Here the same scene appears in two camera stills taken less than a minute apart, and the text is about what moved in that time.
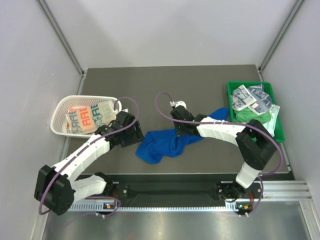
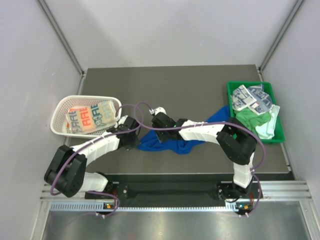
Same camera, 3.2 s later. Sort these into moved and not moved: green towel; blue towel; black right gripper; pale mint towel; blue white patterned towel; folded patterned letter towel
Moved: blue towel; black right gripper
Not moved: pale mint towel; green towel; folded patterned letter towel; blue white patterned towel
